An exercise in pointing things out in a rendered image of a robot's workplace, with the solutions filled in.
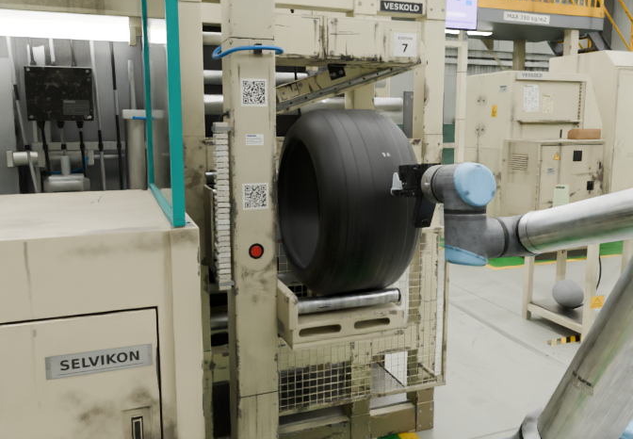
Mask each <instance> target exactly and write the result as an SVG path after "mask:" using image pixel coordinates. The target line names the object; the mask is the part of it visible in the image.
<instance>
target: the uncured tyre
mask: <svg viewBox="0 0 633 439"><path fill-rule="evenodd" d="M386 116H387V115H386ZM386 116H383V115H379V114H378V113H376V112H375V110H372V109H316V110H312V111H309V112H306V113H304V114H303V115H302V116H301V117H300V118H299V119H298V120H297V121H296V122H295V123H294V124H293V125H292V126H291V127H290V128H289V130H288V131H287V133H286V135H285V138H284V142H283V146H282V150H281V153H280V159H279V166H278V175H277V208H278V219H279V226H280V233H281V238H282V242H283V246H284V253H285V256H286V259H287V262H288V264H289V266H290V268H291V270H292V272H293V274H294V275H295V277H296V278H297V279H298V280H299V281H300V282H301V283H302V284H303V285H305V286H306V287H307V288H308V289H310V290H311V291H312V292H314V293H316V294H320V295H332V294H341V293H349V292H357V291H366V290H374V289H383V288H386V287H387V286H389V285H392V284H394V283H395V282H396V281H397V280H398V279H399V278H400V277H401V276H402V275H403V273H404V272H405V270H406V269H407V267H408V266H409V265H410V263H411V262H412V260H413V258H414V255H415V253H416V250H417V248H418V245H419V241H420V237H421V233H422V228H415V227H414V225H413V224H412V223H411V220H412V216H413V212H414V206H415V202H416V197H402V196H393V195H392V194H391V188H392V186H393V175H394V173H395V172H396V173H397V174H398V179H399V165H413V164H418V162H417V159H416V156H415V153H414V149H413V147H412V145H411V143H410V141H409V140H408V139H407V137H406V136H405V134H404V133H403V132H402V131H401V130H400V128H399V127H398V126H397V124H396V123H395V122H394V121H393V120H392V119H391V118H390V117H388V116H387V117H386ZM381 151H390V153H391V156H392V158H382V157H381Z"/></svg>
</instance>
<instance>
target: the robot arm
mask: <svg viewBox="0 0 633 439"><path fill-rule="evenodd" d="M417 165H418V166H417ZM400 187H401V188H400ZM495 189H496V184H495V178H494V176H493V174H492V172H491V171H490V170H489V169H488V168H487V167H485V166H483V165H481V164H478V163H470V162H466V163H462V164H453V165H442V164H441V163H426V164H413V165H399V179H398V174H397V173H396V172H395V173H394V175H393V186H392V188H391V194H392V195H393V196H402V197H416V202H415V206H414V212H413V216H412V220H411V223H412V224H413V225H414V227H415V228H426V227H430V225H431V221H432V218H433V214H434V210H435V207H436V204H437V203H443V204H444V245H443V247H444V249H445V259H446V260H447V262H448V263H451V264H456V265H463V266H474V267H481V266H486V265H487V263H488V260H487V259H492V258H501V257H514V256H534V255H537V254H540V253H543V252H549V251H555V250H561V249H568V248H574V247H581V246H587V245H593V244H600V243H606V242H612V241H619V240H626V239H631V238H633V188H630V189H626V190H622V191H618V192H614V193H610V194H607V195H603V196H599V197H595V198H591V199H588V200H584V201H580V202H576V203H569V204H566V205H562V206H557V207H553V208H549V209H545V210H542V211H538V212H529V213H526V214H522V215H518V216H514V217H499V218H487V214H486V213H487V204H488V203H489V202H490V201H491V200H492V199H493V197H494V196H495ZM498 439H633V253H632V255H631V257H630V259H629V260H628V262H627V264H626V266H625V268H624V270H623V272H622V274H621V275H620V277H619V279H618V281H617V282H616V284H615V286H614V287H613V288H612V290H611V292H610V294H609V296H608V298H607V300H606V301H605V303H604V305H603V307H602V308H601V310H600V312H599V314H598V315H597V317H596V319H595V321H594V322H593V324H592V326H591V328H590V329H589V331H588V333H587V334H586V336H585V338H584V340H583V341H582V343H581V345H580V347H579V348H578V350H577V352H576V354H575V356H574V358H573V360H572V361H571V363H570V365H569V366H568V368H567V369H566V371H565V373H564V375H563V376H562V378H561V380H560V382H559V384H558V386H557V388H556V389H555V391H554V393H553V395H552V396H551V398H550V400H549V401H548V402H547V404H546V406H545V407H539V408H535V409H533V410H531V411H530V412H529V413H528V414H527V415H526V417H525V418H524V420H523V422H522V424H521V425H520V427H519V429H518V431H517V433H516V434H515V435H513V436H511V437H507V438H498Z"/></svg>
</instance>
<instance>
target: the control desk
mask: <svg viewBox="0 0 633 439"><path fill-rule="evenodd" d="M0 439H205V426H204V395H203V334H202V303H201V272H200V240H199V227H198V226H197V225H196V224H195V223H194V221H193V220H192V219H191V218H190V217H189V216H188V214H187V213H186V226H175V227H174V226H172V224H171V222H170V220H169V218H168V217H167V215H166V214H165V212H164V210H163V209H162V207H161V206H160V204H159V202H158V201H157V199H156V197H155V196H154V194H153V193H152V191H151V190H150V189H149V188H148V189H147V190H144V191H142V189H133V190H109V191H85V192H61V193H38V194H13V195H0Z"/></svg>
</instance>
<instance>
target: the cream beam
mask: <svg viewBox="0 0 633 439"><path fill-rule="evenodd" d="M394 32H395V33H410V34H416V57H397V56H394ZM275 46H279V47H282V48H283V49H284V53H283V54H280V55H275V65H278V66H304V67H327V65H328V64H330V63H339V64H347V66H368V67H394V68H402V67H405V66H410V65H414V64H419V63H420V47H421V23H419V22H405V21H392V20H379V19H365V18H351V17H338V16H325V15H312V14H298V13H285V12H275ZM327 68H328V67H327Z"/></svg>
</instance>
